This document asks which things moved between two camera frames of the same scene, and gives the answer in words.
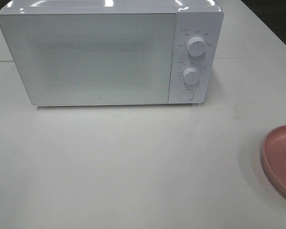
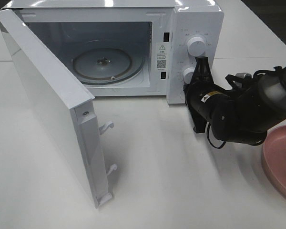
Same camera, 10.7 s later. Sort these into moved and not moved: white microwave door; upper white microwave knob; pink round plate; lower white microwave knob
Moved: white microwave door
Not moved: upper white microwave knob; pink round plate; lower white microwave knob
